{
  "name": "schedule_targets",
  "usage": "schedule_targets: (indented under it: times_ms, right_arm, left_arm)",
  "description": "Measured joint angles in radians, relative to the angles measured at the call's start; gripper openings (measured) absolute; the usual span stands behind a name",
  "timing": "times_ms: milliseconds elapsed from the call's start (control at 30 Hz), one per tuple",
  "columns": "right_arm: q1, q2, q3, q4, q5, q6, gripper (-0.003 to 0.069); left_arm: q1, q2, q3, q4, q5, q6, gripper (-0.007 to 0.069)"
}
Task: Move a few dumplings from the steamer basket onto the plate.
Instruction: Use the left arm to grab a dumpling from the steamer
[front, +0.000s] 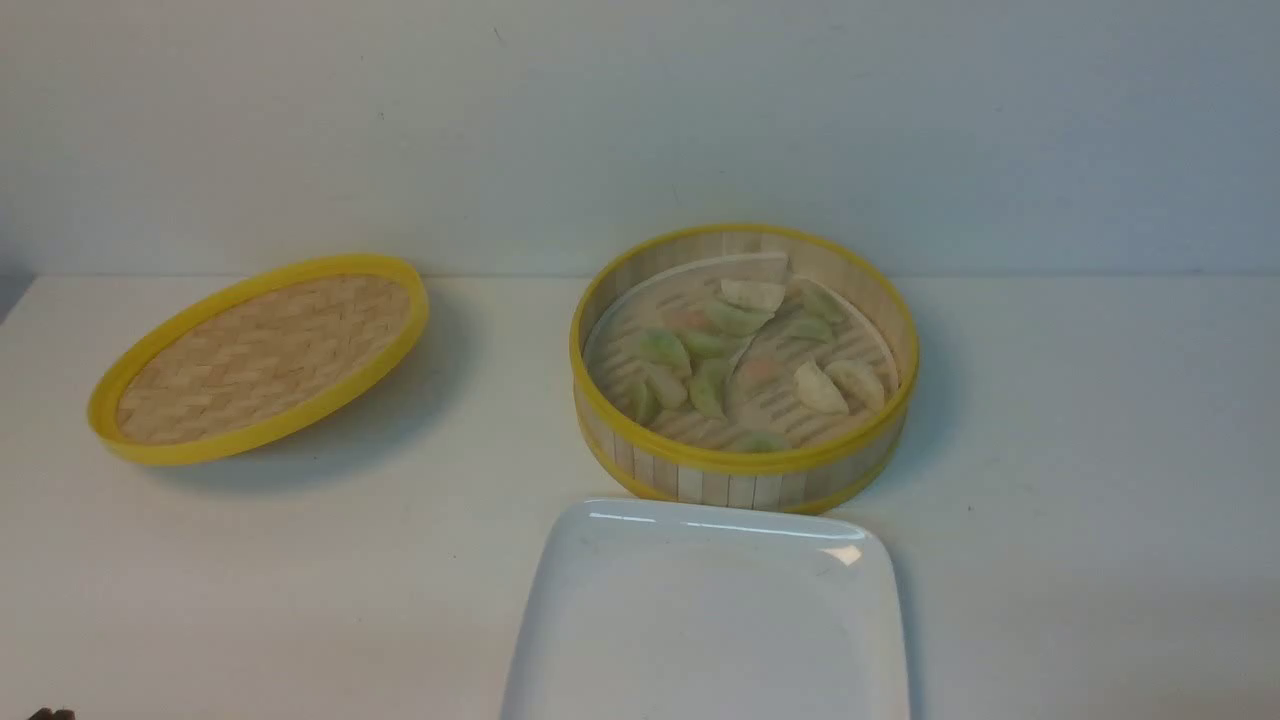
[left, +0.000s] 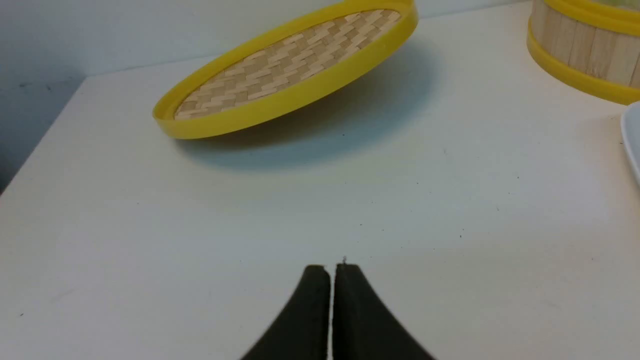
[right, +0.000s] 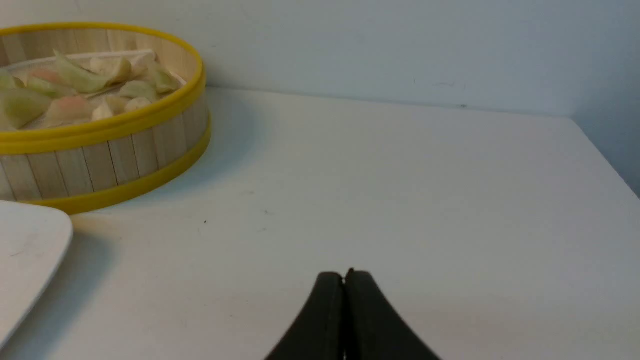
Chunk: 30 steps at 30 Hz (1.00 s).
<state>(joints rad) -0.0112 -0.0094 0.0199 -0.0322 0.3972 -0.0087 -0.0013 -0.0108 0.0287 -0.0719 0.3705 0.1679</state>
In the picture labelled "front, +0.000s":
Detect yellow-rimmed bamboo steamer basket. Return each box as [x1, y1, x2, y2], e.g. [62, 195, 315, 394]
[570, 224, 920, 514]

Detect green dumpling front edge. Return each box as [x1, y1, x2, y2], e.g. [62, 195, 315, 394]
[730, 430, 792, 454]

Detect green dumpling upper centre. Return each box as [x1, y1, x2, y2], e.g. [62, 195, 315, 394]
[703, 299, 774, 338]

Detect green dumpling far left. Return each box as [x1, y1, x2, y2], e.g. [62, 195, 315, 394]
[627, 380, 663, 427]

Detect white dumpling at top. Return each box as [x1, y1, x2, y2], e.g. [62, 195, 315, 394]
[719, 278, 787, 315]

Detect green steamed dumpling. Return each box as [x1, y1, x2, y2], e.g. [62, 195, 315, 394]
[631, 327, 692, 379]

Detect pale dumpling lower left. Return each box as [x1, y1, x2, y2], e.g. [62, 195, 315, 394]
[643, 363, 689, 410]

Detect green dumpling upper right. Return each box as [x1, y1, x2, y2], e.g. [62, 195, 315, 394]
[800, 282, 847, 325]

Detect white square ceramic plate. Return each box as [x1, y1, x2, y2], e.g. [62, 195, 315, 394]
[500, 498, 913, 719]

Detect green dumpling lower centre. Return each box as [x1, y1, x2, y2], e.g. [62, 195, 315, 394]
[687, 357, 730, 421]

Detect yellow-rimmed woven steamer lid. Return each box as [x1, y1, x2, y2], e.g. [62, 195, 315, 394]
[87, 254, 430, 466]

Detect green dumpling right of centre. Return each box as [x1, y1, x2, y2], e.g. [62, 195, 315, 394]
[782, 313, 835, 345]

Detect white steamed dumpling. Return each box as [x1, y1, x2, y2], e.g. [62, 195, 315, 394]
[792, 359, 850, 416]

